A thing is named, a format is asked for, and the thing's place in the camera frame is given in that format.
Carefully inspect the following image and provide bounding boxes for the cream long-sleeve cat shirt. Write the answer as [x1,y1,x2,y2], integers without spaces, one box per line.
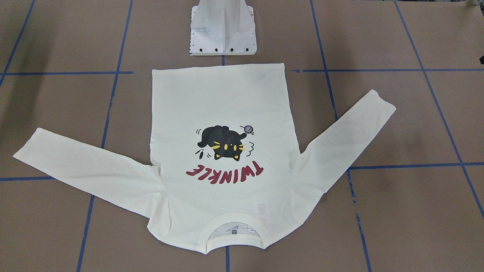
[14,63,395,254]

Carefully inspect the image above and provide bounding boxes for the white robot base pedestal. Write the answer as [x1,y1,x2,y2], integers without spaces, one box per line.
[189,0,258,56]

